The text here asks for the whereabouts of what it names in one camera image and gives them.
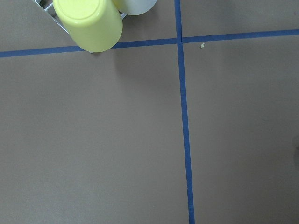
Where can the yellow cup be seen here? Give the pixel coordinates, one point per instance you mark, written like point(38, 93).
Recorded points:
point(90, 24)

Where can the white cup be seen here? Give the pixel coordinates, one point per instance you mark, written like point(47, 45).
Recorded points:
point(134, 7)

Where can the white cup rack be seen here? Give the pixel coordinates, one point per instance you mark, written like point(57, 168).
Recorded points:
point(50, 9)

